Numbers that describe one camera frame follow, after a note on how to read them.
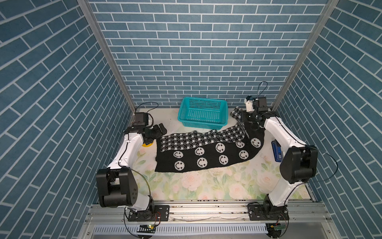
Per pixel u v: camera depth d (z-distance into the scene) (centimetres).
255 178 87
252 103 75
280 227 70
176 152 94
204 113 119
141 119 67
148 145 99
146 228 72
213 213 75
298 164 48
